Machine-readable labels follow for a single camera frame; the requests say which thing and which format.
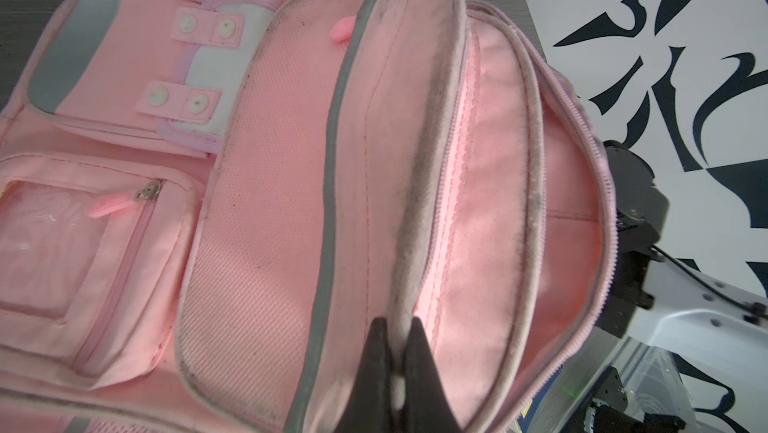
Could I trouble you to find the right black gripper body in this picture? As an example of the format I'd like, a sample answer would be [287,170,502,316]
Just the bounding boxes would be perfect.
[596,140,669,338]

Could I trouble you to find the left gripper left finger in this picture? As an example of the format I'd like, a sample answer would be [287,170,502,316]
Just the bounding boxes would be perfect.
[335,317,393,433]

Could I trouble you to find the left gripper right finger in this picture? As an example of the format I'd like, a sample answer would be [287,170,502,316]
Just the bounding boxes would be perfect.
[401,317,461,433]

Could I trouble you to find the pink student backpack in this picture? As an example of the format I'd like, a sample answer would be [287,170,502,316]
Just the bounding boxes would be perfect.
[1,0,618,432]

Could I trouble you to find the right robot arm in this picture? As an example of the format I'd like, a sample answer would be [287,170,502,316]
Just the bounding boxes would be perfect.
[597,141,767,389]

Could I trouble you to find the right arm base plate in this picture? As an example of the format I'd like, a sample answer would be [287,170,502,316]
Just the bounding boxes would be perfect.
[561,366,686,433]

